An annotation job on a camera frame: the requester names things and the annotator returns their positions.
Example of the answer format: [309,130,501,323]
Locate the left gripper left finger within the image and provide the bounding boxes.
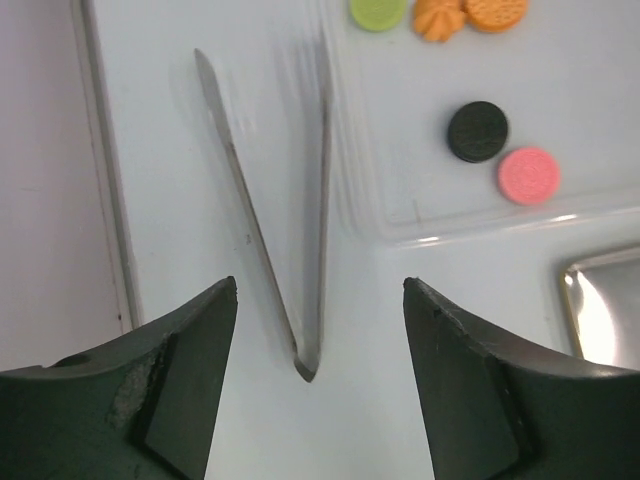
[1,277,238,479]

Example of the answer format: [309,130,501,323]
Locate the orange round cookie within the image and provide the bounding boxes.
[463,0,529,33]

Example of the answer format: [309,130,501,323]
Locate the green sandwich cookie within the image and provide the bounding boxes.
[349,0,406,32]

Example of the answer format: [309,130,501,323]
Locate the black sandwich cookie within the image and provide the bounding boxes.
[446,101,509,163]

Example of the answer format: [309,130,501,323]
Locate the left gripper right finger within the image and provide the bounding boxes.
[403,278,639,479]

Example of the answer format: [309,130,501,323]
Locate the clear plastic tray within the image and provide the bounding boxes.
[321,1,639,246]

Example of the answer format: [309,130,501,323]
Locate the orange flower cookie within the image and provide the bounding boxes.
[412,0,466,42]

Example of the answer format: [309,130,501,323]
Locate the silver tin lid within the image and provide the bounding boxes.
[560,245,639,370]

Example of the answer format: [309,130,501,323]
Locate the left aluminium frame post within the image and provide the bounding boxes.
[70,1,142,333]

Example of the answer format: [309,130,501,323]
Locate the metal tongs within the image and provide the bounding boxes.
[193,48,333,383]

